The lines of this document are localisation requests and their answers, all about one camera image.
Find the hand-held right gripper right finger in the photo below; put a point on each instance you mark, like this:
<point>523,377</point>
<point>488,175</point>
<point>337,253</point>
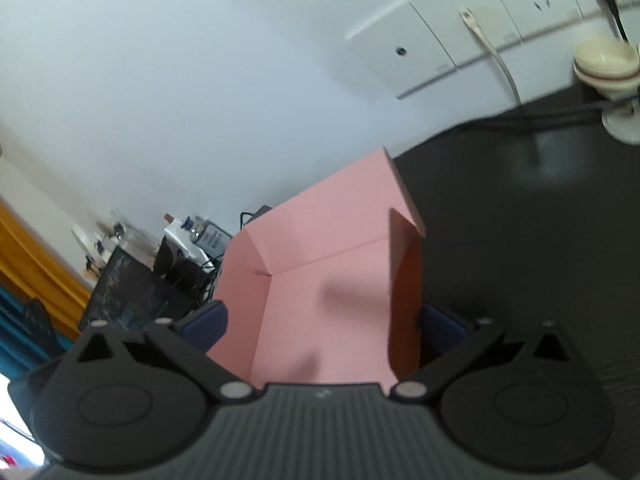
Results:
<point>444,330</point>

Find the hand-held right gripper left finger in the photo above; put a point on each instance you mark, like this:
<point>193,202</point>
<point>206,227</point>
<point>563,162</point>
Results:
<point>205,324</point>

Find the pink cardboard box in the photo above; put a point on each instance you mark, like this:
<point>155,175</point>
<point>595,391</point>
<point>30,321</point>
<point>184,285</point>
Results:
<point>320,260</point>

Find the black desktop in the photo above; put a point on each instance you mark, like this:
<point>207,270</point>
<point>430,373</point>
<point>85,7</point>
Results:
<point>525,240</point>

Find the black speaker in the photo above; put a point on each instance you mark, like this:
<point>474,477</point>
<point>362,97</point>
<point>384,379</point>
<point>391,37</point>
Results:
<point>175,265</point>

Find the laptop screen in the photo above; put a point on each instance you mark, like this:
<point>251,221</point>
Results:
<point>130,295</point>

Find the clear bottle blue label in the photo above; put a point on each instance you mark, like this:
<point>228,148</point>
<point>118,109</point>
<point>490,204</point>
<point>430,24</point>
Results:
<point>210,237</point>

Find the white tube orange cap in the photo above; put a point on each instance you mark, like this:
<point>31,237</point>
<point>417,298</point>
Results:
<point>177,232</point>

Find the black power adapter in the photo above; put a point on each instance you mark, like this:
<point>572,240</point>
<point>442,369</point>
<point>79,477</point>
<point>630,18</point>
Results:
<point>257,214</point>

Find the yellow curtain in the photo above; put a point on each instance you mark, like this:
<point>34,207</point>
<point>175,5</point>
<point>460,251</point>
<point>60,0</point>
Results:
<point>30,260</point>

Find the blue cloth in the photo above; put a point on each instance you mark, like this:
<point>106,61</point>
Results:
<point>15,320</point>

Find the white round stand base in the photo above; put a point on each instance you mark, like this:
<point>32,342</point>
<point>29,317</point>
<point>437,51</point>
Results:
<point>625,122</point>

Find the wall socket strip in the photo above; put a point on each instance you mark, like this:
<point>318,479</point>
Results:
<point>400,52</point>

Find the white network wall socket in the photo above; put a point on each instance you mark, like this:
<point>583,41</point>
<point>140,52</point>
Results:
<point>450,5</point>

